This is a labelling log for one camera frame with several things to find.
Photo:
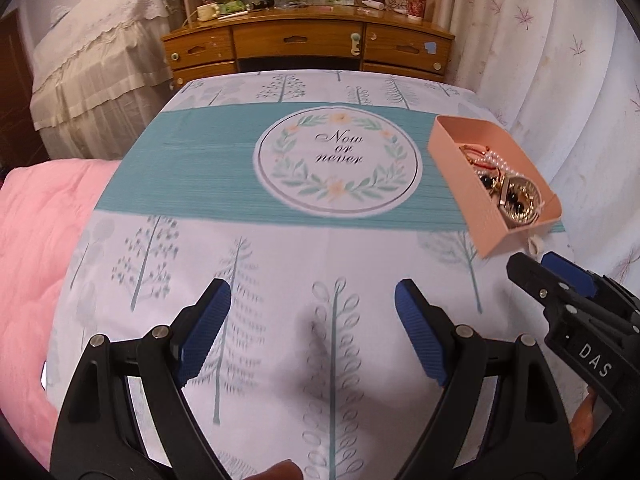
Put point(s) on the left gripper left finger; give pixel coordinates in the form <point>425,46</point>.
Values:
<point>97,435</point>

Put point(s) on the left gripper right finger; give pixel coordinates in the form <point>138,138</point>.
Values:
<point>527,434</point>

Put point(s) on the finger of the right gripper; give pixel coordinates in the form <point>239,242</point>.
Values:
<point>602,290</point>
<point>552,292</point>

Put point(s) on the gold rhinestone hair comb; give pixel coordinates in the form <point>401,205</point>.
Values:
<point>519,201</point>

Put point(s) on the peach cardboard box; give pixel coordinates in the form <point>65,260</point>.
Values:
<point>473,155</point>

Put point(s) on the operator hand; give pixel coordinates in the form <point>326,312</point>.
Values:
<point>582,423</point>

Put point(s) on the pink blanket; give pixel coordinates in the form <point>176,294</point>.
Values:
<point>44,209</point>

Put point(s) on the white floral curtain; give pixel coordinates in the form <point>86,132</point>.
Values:
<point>562,76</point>

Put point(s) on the teal white printed bedsheet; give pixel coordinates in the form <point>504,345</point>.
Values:
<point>312,194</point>

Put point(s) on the red patterned paper cup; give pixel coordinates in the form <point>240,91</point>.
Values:
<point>416,10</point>

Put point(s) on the white ruffled cover furniture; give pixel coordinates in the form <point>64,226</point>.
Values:
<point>101,76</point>

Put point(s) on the wooden dresser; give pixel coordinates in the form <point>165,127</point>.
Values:
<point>311,38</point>

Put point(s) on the cream mug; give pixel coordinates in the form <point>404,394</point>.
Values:
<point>207,12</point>

